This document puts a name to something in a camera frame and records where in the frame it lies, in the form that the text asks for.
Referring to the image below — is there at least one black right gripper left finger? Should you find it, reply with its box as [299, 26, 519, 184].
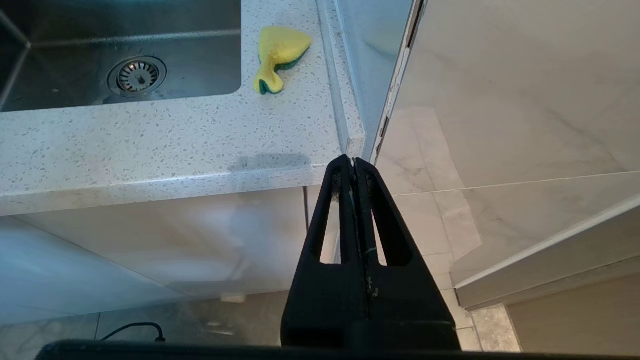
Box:
[280, 154, 372, 350]

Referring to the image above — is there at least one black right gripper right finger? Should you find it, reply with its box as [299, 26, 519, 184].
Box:
[353, 159, 461, 350]

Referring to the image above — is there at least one yellow green sponge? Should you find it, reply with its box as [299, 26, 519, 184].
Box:
[252, 25, 314, 96]

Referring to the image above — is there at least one stainless steel sink basin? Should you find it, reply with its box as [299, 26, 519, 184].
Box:
[0, 0, 244, 114]

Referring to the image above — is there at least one round metal drain strainer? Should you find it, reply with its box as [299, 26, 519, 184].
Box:
[106, 54, 168, 99]

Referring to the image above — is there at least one black floor cable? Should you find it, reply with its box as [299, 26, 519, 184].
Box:
[99, 322, 167, 344]

